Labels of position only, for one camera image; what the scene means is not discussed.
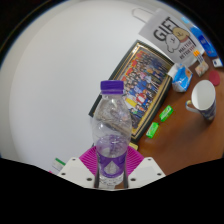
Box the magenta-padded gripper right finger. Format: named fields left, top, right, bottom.
left=125, top=145, right=167, bottom=190

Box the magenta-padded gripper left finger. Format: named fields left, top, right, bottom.
left=57, top=145, right=100, bottom=190

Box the clear purple-capped water bottle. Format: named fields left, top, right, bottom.
left=91, top=80, right=133, bottom=189

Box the green soap packet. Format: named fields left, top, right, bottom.
left=145, top=121, right=160, bottom=139
left=159, top=105, right=174, bottom=122

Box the framed group picture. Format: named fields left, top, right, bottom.
left=88, top=39, right=175, bottom=144

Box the white mug with blue print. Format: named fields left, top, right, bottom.
left=185, top=79, right=218, bottom=122

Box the blue tissue pack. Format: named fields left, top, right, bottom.
left=167, top=63, right=194, bottom=93

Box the flat round red coaster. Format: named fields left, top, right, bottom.
left=208, top=69, right=222, bottom=87

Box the small beige packet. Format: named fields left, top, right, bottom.
left=194, top=61, right=210, bottom=78

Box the colourful puzzle cube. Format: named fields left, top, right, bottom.
left=193, top=49, right=205, bottom=64

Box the white remote control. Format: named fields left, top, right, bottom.
left=212, top=57, right=224, bottom=68

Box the white printed paper gift bag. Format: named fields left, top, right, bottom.
left=132, top=7, right=201, bottom=66

